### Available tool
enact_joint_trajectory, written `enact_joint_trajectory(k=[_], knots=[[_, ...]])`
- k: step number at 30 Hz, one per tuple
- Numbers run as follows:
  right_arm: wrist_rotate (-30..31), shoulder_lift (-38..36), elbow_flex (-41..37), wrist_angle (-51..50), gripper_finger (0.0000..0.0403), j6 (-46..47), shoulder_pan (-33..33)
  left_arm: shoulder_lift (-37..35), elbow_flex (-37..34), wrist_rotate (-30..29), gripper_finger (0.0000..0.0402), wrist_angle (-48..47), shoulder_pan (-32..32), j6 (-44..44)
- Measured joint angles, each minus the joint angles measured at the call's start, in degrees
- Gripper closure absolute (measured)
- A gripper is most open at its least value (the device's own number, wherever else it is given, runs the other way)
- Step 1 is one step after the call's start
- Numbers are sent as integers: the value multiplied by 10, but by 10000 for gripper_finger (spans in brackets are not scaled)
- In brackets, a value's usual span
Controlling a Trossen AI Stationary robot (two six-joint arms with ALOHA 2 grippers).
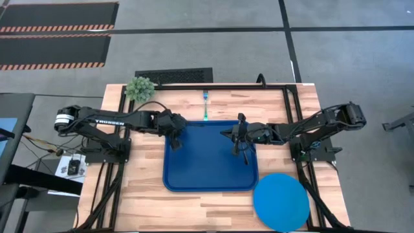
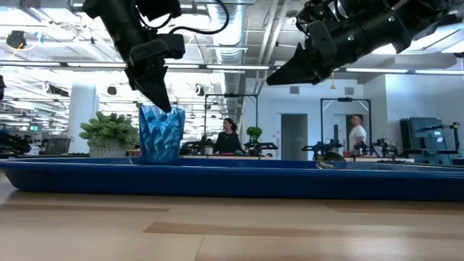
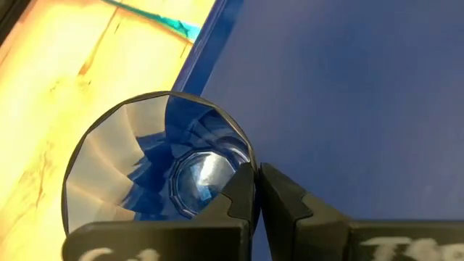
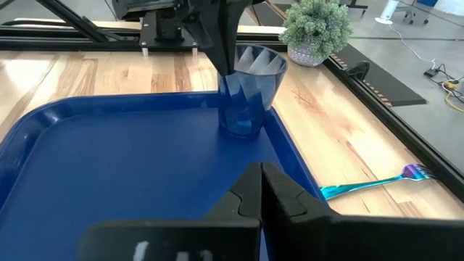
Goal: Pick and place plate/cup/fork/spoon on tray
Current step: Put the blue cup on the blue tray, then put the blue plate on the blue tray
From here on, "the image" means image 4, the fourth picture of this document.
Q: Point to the green potted plant grey pot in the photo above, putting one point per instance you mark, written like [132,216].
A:
[315,25]

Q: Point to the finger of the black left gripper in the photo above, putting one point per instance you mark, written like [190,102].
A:
[208,32]
[233,21]

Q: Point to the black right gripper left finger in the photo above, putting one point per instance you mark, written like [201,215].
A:
[203,239]

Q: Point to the blue plastic tray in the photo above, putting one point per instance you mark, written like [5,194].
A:
[108,174]

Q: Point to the black table clamp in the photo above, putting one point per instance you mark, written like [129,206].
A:
[359,67]

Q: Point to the black floor mat striped edge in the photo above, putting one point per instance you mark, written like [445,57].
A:
[380,83]

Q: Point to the white pedestal base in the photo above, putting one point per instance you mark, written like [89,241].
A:
[386,14]

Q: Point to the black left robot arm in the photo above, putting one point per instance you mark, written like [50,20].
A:
[168,32]

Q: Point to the black power adapter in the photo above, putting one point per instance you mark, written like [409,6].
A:
[431,72]

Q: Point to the blue faceted plastic cup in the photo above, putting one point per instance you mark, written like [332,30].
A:
[246,116]

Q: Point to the iridescent teal purple fork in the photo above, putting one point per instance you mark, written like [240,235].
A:
[362,185]

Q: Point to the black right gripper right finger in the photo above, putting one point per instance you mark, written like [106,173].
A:
[344,239]

